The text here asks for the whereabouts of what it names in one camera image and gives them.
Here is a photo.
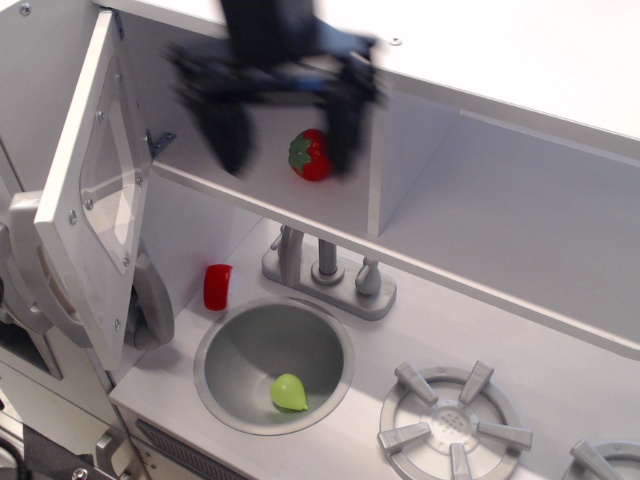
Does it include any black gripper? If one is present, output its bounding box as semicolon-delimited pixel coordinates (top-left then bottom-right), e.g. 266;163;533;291
167;22;378;176

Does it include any white microwave door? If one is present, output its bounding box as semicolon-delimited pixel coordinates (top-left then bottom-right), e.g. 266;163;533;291
35;8;151;370

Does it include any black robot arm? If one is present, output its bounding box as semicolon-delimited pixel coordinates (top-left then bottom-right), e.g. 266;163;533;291
167;1;378;175

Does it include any red toy strawberry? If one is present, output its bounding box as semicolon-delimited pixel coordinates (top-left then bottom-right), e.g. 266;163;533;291
288;129;333;182

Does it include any red toy cup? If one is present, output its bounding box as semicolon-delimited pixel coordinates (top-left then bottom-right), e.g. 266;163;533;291
203;264;233;311

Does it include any grey toy faucet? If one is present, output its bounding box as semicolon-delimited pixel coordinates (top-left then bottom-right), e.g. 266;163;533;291
262;225;397;321

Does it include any grey round sink bowl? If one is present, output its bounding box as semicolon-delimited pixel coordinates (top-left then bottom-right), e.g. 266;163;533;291
194;297;355;435

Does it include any grey toy telephone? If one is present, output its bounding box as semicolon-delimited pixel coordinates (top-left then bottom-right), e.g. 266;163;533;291
125;242;174;351

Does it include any white toy kitchen cabinet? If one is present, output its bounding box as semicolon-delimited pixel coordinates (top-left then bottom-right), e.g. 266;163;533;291
1;1;639;479

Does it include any green toy pear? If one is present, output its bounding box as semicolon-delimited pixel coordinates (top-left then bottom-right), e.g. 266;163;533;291
270;373;308;411

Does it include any grey stove burner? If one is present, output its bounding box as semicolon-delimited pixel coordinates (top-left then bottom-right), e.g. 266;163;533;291
563;440;639;480
377;361;533;479

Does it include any grey fridge door handle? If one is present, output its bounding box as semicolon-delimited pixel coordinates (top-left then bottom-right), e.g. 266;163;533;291
1;191;91;348

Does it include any grey oven handle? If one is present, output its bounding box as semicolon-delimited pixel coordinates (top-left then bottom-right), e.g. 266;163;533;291
95;433;129;476

